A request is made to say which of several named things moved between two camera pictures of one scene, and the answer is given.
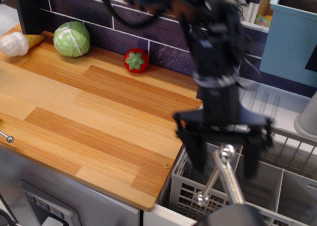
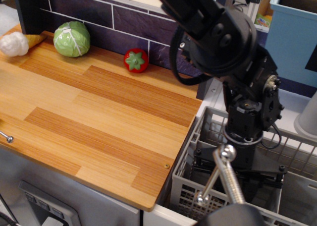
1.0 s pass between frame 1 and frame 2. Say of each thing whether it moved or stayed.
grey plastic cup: stayed
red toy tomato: stayed
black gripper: moved
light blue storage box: stayed
